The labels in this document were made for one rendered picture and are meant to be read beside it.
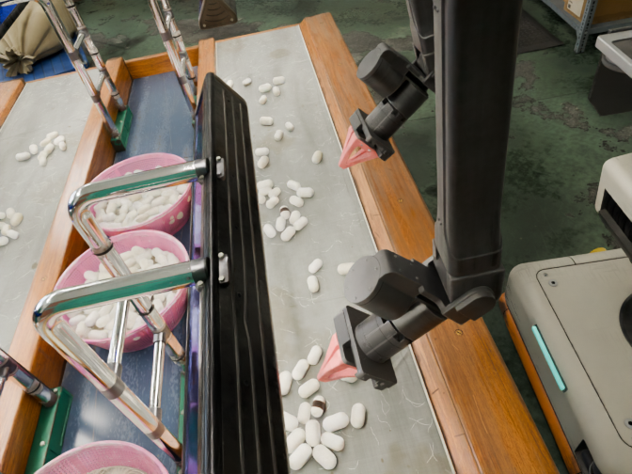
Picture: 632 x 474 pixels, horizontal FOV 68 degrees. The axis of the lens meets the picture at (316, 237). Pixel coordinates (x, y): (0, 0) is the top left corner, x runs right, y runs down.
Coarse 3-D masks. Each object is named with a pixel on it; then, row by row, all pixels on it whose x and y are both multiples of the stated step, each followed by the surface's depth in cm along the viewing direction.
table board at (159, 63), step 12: (240, 36) 167; (192, 48) 166; (132, 60) 166; (144, 60) 166; (156, 60) 167; (168, 60) 168; (180, 60) 168; (192, 60) 169; (72, 72) 166; (132, 72) 169; (144, 72) 169; (156, 72) 170
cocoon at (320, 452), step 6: (312, 450) 64; (318, 450) 63; (324, 450) 63; (318, 456) 63; (324, 456) 63; (330, 456) 63; (318, 462) 63; (324, 462) 62; (330, 462) 62; (336, 462) 63; (330, 468) 62
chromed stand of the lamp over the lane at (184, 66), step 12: (156, 0) 113; (156, 12) 114; (168, 12) 128; (168, 24) 123; (168, 36) 119; (180, 36) 134; (168, 48) 121; (180, 48) 136; (180, 72) 126; (192, 72) 142; (180, 84) 128; (192, 84) 144; (192, 96) 132; (192, 108) 134; (192, 120) 137
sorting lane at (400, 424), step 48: (240, 48) 160; (288, 48) 155; (288, 96) 133; (288, 144) 117; (336, 144) 114; (288, 192) 104; (336, 192) 102; (336, 240) 92; (288, 288) 86; (336, 288) 84; (288, 336) 79; (336, 384) 72; (288, 432) 68; (336, 432) 67; (384, 432) 66; (432, 432) 65
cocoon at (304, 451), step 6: (306, 444) 65; (294, 450) 64; (300, 450) 64; (306, 450) 64; (294, 456) 63; (300, 456) 63; (306, 456) 63; (294, 462) 63; (300, 462) 63; (306, 462) 64; (294, 468) 63
